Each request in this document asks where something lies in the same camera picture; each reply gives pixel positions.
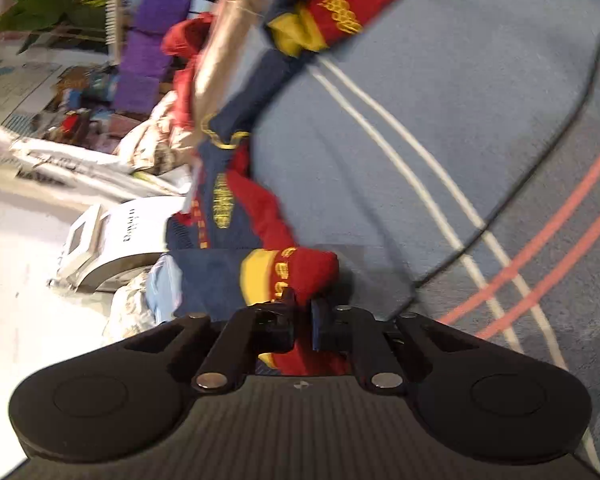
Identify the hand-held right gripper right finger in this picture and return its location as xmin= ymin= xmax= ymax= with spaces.
xmin=310 ymin=298 xmax=475 ymax=392

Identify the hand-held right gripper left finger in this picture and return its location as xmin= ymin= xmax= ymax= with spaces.
xmin=126 ymin=287 xmax=298 ymax=394

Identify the navy striped red sweater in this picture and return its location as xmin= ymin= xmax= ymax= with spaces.
xmin=160 ymin=0 xmax=431 ymax=377

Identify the pile of light clothes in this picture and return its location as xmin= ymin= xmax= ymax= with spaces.
xmin=115 ymin=91 xmax=202 ymax=177

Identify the white grey machine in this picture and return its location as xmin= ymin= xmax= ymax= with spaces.
xmin=47 ymin=195 xmax=191 ymax=293

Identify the blue striped bedsheet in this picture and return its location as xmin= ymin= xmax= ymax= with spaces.
xmin=145 ymin=0 xmax=600 ymax=480

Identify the white printed bag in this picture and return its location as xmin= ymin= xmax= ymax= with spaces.
xmin=10 ymin=135 xmax=181 ymax=202

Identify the beige cloth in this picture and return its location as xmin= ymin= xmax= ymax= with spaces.
xmin=192 ymin=0 xmax=283 ymax=161

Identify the shelf of colourful goods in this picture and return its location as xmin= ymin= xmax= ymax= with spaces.
xmin=40 ymin=65 xmax=146 ymax=156

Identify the red garment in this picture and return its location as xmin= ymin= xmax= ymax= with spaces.
xmin=161 ymin=14 xmax=216 ymax=131

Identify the purple cloth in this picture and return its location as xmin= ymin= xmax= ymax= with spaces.
xmin=112 ymin=0 xmax=196 ymax=116

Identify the black cable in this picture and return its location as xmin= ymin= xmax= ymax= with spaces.
xmin=380 ymin=0 xmax=600 ymax=291

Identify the wall poster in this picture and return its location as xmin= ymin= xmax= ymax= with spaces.
xmin=0 ymin=57 xmax=66 ymax=131

